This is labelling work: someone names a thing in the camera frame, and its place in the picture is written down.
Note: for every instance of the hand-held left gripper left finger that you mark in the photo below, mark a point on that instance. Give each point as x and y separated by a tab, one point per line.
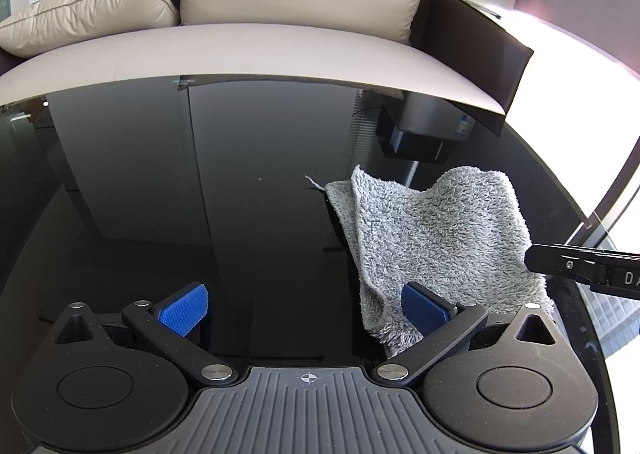
182	309

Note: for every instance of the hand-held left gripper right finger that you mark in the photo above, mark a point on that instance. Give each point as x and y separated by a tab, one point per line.
425	309

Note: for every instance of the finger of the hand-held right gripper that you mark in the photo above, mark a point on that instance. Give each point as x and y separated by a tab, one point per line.
560	261

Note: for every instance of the grey towel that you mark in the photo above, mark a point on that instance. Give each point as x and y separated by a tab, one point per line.
440	234

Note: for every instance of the dark brown sofa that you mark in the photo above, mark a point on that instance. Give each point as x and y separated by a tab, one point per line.
275	54

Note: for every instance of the small beige cushion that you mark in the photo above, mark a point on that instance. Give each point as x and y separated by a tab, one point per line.
95	14

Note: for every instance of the grey window frame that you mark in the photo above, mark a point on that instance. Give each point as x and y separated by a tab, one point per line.
620	184

